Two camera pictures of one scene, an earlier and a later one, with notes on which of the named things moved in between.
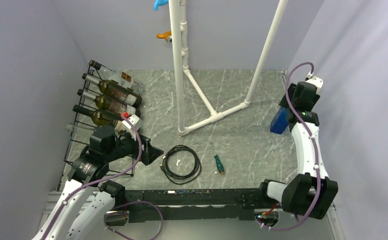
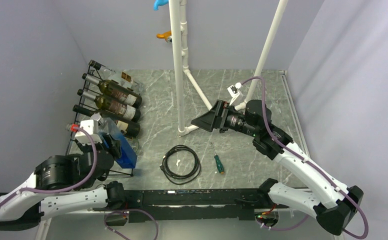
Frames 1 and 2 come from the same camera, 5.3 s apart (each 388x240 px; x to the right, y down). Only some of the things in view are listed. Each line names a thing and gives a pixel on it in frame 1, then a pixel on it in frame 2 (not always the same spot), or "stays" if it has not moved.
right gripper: (291, 90) to (208, 120)
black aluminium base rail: (168, 205) stays
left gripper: (150, 152) to (112, 146)
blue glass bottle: (280, 121) to (128, 157)
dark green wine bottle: (116, 91) stays
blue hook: (158, 3) stays
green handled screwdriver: (219, 164) stays
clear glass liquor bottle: (107, 73) stays
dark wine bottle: (112, 104) stays
